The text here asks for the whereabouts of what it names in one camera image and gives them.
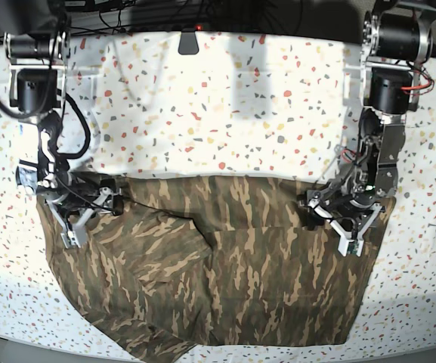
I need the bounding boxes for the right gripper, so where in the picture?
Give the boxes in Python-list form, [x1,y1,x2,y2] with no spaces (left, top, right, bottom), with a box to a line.
[36,172,125,238]

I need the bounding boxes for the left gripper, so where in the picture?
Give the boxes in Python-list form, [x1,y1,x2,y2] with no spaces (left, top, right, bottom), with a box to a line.
[297,173,386,256]

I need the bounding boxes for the camouflage T-shirt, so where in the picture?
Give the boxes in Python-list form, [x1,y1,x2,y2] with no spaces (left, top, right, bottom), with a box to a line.
[36,176,395,362]

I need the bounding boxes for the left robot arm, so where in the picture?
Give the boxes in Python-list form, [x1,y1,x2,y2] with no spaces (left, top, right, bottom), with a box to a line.
[298,1,436,256]

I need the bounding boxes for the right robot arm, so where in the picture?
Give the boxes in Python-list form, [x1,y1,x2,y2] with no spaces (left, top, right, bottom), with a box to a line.
[0,1,123,249]

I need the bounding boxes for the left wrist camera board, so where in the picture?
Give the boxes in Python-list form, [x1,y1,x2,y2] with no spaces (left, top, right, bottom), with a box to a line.
[346,240,363,257]

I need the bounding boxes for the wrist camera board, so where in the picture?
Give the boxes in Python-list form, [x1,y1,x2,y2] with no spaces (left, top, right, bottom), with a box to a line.
[61,228,88,249]
[346,240,363,257]

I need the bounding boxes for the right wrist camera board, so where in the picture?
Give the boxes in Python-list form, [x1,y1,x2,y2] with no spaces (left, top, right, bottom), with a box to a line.
[61,228,88,249]

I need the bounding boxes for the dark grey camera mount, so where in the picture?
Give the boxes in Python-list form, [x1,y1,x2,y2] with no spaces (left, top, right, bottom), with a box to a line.
[178,32,199,56]

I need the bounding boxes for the black cables behind table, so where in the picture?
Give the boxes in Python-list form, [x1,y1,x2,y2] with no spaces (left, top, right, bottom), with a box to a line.
[70,0,305,39]

